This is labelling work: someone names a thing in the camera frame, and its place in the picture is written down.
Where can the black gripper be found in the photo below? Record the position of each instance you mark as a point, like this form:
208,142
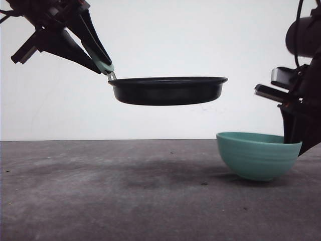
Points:
50,19
300,104

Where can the teal ceramic bowl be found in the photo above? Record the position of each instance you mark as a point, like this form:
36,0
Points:
255,156

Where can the black pan with green handle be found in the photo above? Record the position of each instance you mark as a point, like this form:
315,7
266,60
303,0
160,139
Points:
160,91

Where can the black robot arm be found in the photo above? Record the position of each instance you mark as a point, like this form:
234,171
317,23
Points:
303,36

